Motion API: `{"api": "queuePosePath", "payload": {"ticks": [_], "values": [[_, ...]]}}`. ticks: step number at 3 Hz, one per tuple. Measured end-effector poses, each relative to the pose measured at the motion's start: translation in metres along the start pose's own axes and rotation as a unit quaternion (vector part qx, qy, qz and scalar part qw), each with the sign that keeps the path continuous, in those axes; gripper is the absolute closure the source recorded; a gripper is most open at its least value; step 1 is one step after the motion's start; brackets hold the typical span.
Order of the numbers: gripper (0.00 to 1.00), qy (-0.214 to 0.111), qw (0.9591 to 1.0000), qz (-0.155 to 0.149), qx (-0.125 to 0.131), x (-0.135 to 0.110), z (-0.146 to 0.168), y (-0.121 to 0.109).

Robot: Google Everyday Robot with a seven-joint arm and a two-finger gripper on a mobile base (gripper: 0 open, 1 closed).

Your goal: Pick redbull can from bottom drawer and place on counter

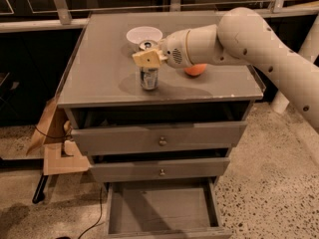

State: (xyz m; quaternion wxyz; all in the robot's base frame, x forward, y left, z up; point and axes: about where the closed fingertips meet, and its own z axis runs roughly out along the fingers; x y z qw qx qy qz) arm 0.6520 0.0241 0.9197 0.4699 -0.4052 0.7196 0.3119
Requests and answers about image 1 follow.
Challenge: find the black bar on floor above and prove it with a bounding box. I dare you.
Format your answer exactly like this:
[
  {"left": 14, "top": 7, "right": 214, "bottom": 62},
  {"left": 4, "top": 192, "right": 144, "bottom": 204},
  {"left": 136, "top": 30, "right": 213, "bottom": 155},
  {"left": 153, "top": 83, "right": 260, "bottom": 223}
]
[{"left": 32, "top": 174, "right": 48, "bottom": 204}]

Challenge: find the white diagonal pole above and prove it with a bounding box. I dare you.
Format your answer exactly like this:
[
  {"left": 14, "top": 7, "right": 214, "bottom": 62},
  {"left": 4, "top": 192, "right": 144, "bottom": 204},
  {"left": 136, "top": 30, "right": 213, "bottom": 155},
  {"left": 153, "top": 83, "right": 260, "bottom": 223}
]
[{"left": 270, "top": 15, "right": 319, "bottom": 114}]

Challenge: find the bottom grey drawer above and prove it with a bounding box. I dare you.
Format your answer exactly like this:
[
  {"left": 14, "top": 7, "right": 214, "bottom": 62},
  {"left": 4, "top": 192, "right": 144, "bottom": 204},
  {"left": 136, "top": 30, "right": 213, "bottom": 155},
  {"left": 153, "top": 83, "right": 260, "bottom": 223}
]
[{"left": 106, "top": 178, "right": 232, "bottom": 239}]

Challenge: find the top grey drawer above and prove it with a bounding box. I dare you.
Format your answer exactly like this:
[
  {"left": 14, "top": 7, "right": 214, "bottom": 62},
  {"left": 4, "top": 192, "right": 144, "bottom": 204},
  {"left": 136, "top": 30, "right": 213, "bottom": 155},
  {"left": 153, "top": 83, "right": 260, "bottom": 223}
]
[{"left": 67, "top": 101, "right": 250, "bottom": 155}]

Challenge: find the redbull can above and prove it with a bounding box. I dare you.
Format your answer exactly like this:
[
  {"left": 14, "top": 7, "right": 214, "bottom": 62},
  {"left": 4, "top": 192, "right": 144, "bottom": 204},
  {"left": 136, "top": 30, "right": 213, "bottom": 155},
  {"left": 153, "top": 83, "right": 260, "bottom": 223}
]
[{"left": 140, "top": 40, "right": 159, "bottom": 91}]

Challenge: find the white ceramic bowl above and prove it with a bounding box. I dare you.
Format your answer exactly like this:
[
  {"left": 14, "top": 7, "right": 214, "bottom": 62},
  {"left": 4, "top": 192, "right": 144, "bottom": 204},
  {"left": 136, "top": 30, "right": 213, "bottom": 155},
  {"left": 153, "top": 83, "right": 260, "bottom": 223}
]
[{"left": 126, "top": 26, "right": 162, "bottom": 45}]

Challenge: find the grey drawer cabinet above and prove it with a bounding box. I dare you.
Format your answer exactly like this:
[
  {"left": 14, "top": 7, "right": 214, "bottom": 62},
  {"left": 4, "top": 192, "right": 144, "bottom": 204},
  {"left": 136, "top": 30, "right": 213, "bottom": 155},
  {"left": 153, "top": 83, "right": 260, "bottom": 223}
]
[{"left": 58, "top": 12, "right": 263, "bottom": 239}]

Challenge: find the grey drawer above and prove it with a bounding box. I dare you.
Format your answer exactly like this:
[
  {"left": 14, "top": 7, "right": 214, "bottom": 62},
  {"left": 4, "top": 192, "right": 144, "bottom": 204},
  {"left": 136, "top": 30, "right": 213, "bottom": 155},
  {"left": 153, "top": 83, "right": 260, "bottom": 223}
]
[
  {"left": 67, "top": 101, "right": 250, "bottom": 155},
  {"left": 90, "top": 148, "right": 230, "bottom": 182},
  {"left": 106, "top": 178, "right": 232, "bottom": 239}
]

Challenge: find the orange fruit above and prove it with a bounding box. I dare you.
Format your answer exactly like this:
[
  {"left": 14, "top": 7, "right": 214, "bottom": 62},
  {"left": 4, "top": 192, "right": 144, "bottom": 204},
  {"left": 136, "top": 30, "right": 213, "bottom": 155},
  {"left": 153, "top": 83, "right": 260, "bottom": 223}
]
[{"left": 184, "top": 64, "right": 206, "bottom": 77}]

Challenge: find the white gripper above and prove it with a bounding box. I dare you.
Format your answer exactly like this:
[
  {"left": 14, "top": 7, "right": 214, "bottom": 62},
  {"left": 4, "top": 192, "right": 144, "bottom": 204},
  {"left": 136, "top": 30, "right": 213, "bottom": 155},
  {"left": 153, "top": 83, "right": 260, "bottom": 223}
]
[{"left": 133, "top": 25, "right": 229, "bottom": 68}]

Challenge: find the middle grey drawer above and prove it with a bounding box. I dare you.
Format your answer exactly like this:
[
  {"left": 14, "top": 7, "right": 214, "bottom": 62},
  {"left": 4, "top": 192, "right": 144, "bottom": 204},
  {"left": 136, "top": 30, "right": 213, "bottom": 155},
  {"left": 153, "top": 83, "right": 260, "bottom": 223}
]
[{"left": 90, "top": 148, "right": 230, "bottom": 182}]

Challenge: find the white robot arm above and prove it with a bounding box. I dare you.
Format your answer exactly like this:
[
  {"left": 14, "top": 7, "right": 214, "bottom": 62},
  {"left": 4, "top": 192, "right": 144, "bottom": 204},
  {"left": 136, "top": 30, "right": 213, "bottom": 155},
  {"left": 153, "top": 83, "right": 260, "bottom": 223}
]
[{"left": 133, "top": 7, "right": 319, "bottom": 131}]

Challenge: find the metal railing frame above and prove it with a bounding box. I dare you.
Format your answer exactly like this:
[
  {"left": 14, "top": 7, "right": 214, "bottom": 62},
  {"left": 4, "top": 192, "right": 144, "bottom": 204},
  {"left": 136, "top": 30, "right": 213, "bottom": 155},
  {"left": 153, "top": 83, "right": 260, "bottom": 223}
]
[{"left": 0, "top": 0, "right": 319, "bottom": 34}]

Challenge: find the black cable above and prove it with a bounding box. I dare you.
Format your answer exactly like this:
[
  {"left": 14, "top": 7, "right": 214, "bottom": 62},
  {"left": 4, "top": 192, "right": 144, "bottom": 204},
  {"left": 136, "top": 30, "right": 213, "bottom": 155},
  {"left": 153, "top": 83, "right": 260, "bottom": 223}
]
[{"left": 77, "top": 186, "right": 105, "bottom": 239}]

